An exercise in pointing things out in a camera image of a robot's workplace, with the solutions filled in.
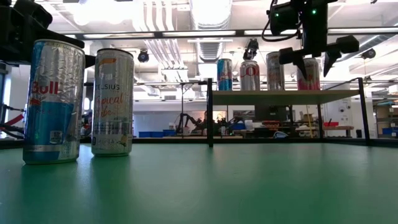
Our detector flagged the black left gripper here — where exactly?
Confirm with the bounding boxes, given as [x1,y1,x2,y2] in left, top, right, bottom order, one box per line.
[0,0,97,65]

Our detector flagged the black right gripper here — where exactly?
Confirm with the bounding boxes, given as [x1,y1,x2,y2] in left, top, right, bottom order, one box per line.
[279,0,361,81]

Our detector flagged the pink white Spindrift can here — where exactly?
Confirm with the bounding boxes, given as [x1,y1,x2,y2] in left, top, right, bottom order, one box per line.
[296,57,321,91]

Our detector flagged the white Celsius can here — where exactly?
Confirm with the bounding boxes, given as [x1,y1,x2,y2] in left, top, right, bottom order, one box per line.
[91,48,135,157]
[266,51,285,91]

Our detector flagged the silver Diet Coke can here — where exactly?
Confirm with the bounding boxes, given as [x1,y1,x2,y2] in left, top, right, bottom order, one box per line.
[239,60,261,91]

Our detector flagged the blue silver Red Bull can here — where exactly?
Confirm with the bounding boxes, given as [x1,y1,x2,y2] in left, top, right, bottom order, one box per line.
[216,58,233,91]
[22,39,86,165]

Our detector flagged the cardboard box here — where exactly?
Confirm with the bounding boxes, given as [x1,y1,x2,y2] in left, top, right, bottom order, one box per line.
[376,106,398,119]

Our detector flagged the person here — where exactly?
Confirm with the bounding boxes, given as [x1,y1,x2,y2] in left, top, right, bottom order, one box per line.
[200,109,218,135]

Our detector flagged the blue storage bins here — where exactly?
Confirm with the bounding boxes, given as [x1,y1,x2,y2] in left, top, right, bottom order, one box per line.
[138,131,177,138]

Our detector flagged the green table mat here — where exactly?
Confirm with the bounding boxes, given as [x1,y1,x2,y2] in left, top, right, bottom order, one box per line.
[0,142,398,224]

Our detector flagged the wooden shelf with black frame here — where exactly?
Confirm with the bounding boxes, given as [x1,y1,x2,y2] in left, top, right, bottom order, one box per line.
[206,77,371,148]

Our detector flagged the black dome camera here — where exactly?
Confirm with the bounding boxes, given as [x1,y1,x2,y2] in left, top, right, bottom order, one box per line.
[243,38,260,62]
[361,48,377,60]
[137,49,150,63]

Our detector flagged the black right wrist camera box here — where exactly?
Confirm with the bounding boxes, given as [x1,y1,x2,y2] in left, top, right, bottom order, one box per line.
[267,2,301,35]

